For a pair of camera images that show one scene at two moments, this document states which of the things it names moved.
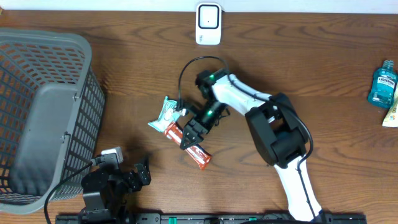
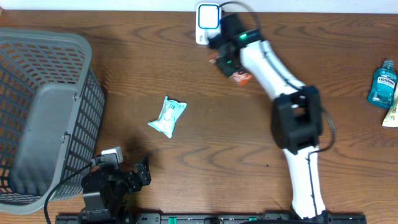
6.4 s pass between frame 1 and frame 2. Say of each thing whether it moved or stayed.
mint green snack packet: stayed
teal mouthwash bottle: stayed
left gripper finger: stayed
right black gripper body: moved
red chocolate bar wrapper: moved
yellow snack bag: stayed
